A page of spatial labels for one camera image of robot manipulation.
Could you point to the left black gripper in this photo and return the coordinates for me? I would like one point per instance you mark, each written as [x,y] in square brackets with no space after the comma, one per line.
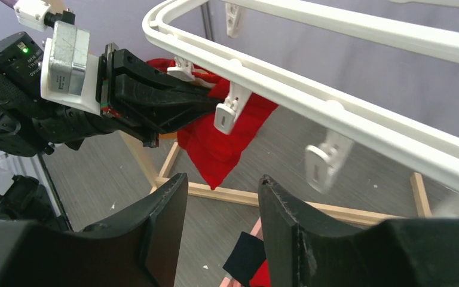
[142,101]

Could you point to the red sock in basket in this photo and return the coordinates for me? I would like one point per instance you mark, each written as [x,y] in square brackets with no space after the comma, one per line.
[262,276]

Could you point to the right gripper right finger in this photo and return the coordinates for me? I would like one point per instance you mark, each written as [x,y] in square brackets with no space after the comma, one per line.
[303,245]

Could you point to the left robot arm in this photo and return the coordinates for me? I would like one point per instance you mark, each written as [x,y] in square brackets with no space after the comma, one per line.
[30,125]

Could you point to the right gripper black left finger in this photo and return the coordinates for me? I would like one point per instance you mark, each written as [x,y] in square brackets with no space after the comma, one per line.
[139,245]

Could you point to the pink plastic basket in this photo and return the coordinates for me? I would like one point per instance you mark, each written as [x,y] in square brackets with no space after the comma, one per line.
[237,269]

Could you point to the white plastic clip hanger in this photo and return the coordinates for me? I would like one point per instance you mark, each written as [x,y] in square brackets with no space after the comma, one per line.
[384,74]

